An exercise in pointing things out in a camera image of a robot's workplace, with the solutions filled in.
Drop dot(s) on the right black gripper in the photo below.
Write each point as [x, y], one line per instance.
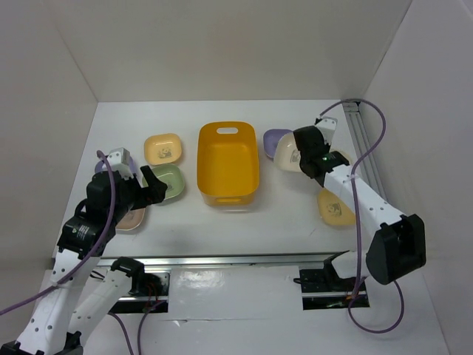
[327, 147]

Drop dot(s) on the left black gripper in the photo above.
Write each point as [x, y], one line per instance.
[154, 193]

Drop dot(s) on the green panda plate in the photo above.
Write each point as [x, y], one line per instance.
[172, 176]

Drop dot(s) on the white panda plate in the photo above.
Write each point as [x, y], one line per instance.
[287, 155]

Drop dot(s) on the purple panda plate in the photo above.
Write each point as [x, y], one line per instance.
[271, 139]

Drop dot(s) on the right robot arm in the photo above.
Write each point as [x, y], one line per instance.
[397, 241]

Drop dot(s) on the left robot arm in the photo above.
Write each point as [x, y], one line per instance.
[60, 323]

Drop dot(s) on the yellow plastic bin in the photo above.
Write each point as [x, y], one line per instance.
[227, 163]

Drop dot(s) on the cream plate far right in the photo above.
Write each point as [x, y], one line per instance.
[346, 155]

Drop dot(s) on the pink panda plate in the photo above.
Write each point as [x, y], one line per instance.
[131, 220]

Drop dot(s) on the yellow panda plate left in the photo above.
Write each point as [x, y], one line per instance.
[162, 149]

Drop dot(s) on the yellow panda plate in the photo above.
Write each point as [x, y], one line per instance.
[162, 149]
[333, 211]

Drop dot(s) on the yellow panda plate right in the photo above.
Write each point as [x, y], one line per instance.
[333, 211]

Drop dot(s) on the purple plate left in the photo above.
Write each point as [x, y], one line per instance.
[100, 166]

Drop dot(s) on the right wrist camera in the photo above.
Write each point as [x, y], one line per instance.
[327, 127]

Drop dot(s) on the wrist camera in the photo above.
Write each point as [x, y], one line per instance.
[121, 161]
[327, 127]

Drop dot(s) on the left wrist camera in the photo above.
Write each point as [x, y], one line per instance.
[121, 161]

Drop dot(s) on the aluminium rail right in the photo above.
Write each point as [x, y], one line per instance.
[367, 168]

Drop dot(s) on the aluminium rail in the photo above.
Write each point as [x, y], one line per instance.
[234, 260]
[367, 168]

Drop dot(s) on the aluminium rail front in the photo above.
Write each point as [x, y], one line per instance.
[234, 260]

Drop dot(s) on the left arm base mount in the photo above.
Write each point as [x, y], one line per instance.
[152, 295]

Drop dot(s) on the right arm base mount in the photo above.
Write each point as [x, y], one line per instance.
[322, 290]

